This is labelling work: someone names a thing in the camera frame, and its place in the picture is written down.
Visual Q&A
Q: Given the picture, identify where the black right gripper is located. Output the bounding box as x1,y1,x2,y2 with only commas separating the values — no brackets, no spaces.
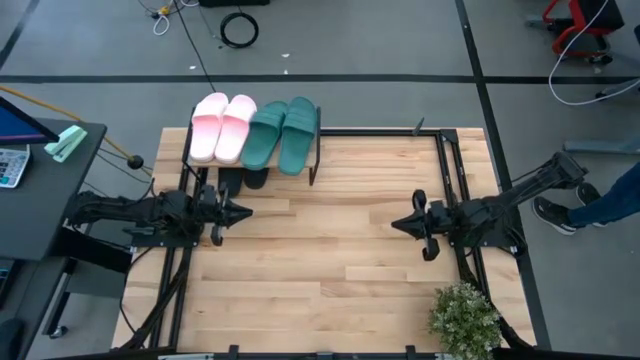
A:
391,188,455,263

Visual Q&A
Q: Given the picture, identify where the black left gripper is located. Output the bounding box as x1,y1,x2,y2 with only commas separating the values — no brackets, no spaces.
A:
197,181,254,247

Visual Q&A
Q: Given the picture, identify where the teal rubber slide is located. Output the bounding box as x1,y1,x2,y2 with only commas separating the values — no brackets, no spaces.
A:
277,95,319,177
239,100,289,172

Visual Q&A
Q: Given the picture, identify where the pink rubber slide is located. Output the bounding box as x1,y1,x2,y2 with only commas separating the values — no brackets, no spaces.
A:
214,94,258,166
189,91,230,164

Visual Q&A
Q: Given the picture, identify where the leafy artificial plant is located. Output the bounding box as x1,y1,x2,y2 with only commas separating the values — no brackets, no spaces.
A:
427,281,503,360

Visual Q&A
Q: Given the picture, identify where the mint green stapler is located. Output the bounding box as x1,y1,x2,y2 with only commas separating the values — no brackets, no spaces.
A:
43,124,89,164

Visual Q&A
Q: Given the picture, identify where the person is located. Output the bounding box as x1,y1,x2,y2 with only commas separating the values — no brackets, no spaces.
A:
530,160,640,237

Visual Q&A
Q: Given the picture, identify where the black desk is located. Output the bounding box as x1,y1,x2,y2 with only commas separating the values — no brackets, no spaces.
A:
0,118,133,360

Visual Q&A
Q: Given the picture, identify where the black box on floor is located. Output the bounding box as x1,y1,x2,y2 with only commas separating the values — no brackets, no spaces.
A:
197,0,272,9

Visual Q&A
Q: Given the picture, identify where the grey calculator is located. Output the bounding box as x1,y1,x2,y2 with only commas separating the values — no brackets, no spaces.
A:
0,144,32,190

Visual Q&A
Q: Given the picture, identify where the computer monitor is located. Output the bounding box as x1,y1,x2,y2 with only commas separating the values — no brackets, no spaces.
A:
0,95,61,147

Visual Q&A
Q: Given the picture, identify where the red and black chair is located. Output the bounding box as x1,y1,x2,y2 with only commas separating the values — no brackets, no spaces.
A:
541,0,626,65

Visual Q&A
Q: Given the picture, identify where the wooden shelf with black frame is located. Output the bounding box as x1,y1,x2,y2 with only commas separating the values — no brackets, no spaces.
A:
178,104,323,188

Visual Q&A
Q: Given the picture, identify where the thin black floor cable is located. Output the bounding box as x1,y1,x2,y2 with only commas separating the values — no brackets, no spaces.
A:
172,0,218,81

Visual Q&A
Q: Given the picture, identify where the coiled black cable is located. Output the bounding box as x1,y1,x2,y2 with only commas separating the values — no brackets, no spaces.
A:
219,11,260,50

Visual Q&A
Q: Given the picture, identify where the long white floor cable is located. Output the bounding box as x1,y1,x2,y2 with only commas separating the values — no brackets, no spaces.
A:
547,0,640,107

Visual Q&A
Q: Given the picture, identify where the yellow cable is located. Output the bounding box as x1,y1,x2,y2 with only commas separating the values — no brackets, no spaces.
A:
0,84,136,162

